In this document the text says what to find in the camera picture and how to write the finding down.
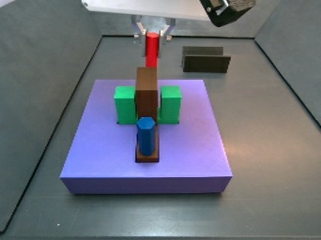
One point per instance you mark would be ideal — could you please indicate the red cylinder peg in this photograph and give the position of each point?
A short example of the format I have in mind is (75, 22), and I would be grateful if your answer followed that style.
(151, 49)

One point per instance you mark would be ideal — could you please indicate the blue hexagonal peg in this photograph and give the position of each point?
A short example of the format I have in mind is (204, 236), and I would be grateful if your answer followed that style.
(146, 135)

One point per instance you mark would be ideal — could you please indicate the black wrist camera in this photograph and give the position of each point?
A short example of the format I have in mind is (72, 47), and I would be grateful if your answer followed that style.
(226, 11)

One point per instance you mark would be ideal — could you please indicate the green U-shaped block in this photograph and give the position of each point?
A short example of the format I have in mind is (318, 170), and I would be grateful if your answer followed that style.
(168, 111)

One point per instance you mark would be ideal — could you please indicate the black slotted holder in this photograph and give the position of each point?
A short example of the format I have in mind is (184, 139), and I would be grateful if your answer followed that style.
(204, 59)

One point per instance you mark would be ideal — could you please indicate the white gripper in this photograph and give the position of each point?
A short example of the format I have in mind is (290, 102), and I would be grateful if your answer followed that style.
(171, 9)

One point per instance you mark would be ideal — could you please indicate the purple board base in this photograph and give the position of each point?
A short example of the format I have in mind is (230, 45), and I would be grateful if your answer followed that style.
(192, 165)

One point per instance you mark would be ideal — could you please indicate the brown L-shaped block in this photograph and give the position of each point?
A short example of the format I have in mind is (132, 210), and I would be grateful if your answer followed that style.
(146, 103)

